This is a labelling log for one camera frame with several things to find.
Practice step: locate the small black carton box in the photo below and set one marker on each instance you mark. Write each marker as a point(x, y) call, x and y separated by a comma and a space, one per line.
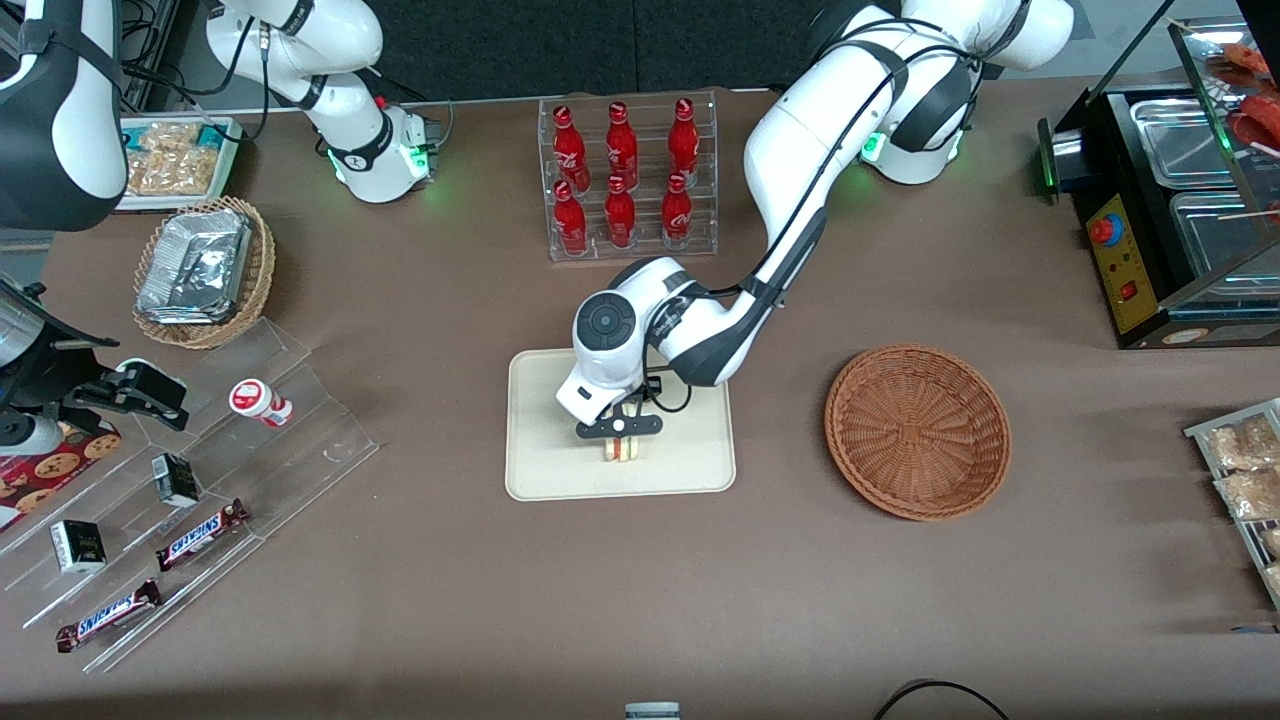
point(78, 546)
point(175, 479)

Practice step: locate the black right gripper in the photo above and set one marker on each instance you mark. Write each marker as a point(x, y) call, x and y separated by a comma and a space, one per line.
point(62, 384)

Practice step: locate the empty brown wicker basket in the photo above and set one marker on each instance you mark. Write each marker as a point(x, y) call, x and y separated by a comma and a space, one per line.
point(918, 432)

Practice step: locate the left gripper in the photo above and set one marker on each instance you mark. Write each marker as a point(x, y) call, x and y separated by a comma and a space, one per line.
point(652, 387)

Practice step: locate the white tray of snack packs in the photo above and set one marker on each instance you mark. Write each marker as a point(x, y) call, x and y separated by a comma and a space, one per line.
point(225, 165)

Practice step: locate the red cola bottle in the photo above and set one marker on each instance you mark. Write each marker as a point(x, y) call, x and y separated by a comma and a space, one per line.
point(622, 146)
point(568, 150)
point(619, 214)
point(684, 140)
point(570, 218)
point(677, 212)

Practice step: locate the small grey box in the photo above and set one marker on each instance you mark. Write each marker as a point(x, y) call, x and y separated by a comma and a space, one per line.
point(652, 711)

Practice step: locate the red round knob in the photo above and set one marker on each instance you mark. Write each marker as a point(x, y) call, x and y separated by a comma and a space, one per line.
point(1105, 231)

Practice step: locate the cream rectangular tray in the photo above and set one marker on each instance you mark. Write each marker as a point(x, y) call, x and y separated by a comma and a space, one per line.
point(680, 440)

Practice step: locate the red plaid cookie box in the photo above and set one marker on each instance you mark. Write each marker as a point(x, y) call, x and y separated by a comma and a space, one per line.
point(50, 472)

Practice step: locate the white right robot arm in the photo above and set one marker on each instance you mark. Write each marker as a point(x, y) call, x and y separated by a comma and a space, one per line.
point(340, 120)

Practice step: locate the clear bag of snacks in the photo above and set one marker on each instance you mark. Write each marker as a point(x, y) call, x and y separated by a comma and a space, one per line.
point(1242, 446)
point(170, 134)
point(1250, 493)
point(1272, 542)
point(172, 172)

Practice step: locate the Snickers chocolate bar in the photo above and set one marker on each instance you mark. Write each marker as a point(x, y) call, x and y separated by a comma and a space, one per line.
point(202, 535)
point(108, 613)

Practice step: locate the grey tray of snack packs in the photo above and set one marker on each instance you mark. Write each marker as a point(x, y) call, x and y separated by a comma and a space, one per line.
point(1205, 432)

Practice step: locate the clear acrylic tiered display stand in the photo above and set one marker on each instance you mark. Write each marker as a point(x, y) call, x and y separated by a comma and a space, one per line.
point(300, 430)

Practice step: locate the light wicker basket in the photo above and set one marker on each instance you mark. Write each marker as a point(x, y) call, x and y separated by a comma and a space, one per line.
point(262, 260)

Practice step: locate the red-capped white small bottle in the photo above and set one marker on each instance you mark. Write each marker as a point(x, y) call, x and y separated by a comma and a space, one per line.
point(258, 400)

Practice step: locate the sandwich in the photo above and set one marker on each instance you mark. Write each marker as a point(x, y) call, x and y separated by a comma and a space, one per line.
point(621, 450)

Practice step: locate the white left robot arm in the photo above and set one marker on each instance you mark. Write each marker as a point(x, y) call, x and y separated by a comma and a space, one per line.
point(800, 150)

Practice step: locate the steel food pan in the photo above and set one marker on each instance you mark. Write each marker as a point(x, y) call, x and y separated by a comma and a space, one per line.
point(1225, 235)
point(1185, 140)

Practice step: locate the silver foil container stack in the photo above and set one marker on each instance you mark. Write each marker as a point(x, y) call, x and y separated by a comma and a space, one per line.
point(195, 265)

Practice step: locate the clear acrylic bottle rack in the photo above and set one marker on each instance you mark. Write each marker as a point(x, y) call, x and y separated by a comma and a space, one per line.
point(628, 245)

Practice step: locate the black glass warming display case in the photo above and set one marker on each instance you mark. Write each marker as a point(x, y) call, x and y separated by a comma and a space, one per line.
point(1140, 270)

